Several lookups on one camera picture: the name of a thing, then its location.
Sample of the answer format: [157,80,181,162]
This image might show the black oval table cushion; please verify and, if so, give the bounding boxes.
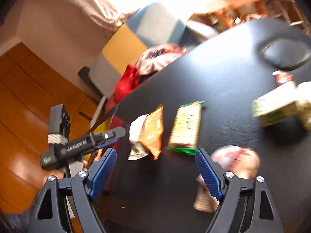
[261,39,311,70]

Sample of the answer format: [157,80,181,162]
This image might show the round pastry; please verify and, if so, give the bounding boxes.
[194,146,261,213]

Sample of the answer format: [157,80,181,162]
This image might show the wooden side table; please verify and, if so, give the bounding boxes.
[192,0,311,30]

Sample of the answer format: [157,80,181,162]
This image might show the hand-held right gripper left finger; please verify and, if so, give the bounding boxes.
[28,148,117,233]

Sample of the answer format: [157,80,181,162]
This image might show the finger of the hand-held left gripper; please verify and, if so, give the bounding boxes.
[90,127,126,149]

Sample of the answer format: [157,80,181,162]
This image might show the pink cloth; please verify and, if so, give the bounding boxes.
[136,43,187,78]

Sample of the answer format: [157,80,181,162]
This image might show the red candy packet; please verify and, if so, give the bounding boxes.
[272,70,295,88]

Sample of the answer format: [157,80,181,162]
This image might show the small green and cream box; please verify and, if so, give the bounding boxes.
[252,83,300,127]

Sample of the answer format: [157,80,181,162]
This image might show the green cracker packet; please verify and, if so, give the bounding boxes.
[167,101,206,156]

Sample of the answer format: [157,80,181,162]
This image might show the white sock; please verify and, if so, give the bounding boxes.
[296,81,311,130]

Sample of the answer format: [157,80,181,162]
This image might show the orange snack packet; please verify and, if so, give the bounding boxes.
[128,104,164,161]

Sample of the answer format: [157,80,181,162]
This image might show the purple patterned cloth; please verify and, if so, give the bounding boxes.
[148,49,166,58]

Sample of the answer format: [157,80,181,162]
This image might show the red cloth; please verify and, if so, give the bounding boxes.
[114,64,141,102]

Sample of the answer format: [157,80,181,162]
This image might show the grey yellow blue armchair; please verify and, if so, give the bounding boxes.
[78,2,219,102]

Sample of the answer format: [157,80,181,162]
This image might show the rust brown cloth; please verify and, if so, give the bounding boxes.
[104,93,120,117]

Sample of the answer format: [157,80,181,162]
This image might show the pink floral curtain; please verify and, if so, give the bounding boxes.
[56,0,139,30]

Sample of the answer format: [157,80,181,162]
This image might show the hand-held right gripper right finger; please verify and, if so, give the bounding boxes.
[195,149,283,233]

